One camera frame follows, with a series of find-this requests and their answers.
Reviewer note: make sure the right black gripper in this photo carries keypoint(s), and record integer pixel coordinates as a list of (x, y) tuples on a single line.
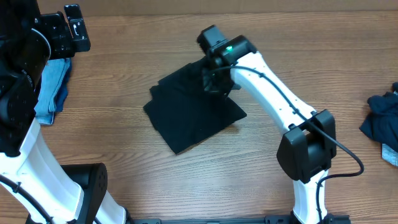
[(212, 82)]

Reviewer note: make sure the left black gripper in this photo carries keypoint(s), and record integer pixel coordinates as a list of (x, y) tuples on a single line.
[(78, 28)]

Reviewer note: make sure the black garment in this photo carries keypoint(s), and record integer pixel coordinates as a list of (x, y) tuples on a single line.
[(183, 113)]

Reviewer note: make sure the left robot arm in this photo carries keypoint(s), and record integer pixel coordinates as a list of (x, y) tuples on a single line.
[(51, 192)]

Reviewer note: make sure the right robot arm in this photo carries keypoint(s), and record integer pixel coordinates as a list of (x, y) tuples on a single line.
[(306, 148)]

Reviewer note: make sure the folded light blue jeans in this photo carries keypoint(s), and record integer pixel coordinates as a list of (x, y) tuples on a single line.
[(53, 91)]

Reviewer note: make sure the dark navy garment pile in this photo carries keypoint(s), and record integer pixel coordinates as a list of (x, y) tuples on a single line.
[(380, 124)]

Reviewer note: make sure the light denim fabric piece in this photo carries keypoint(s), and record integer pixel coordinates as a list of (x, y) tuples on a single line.
[(389, 155)]

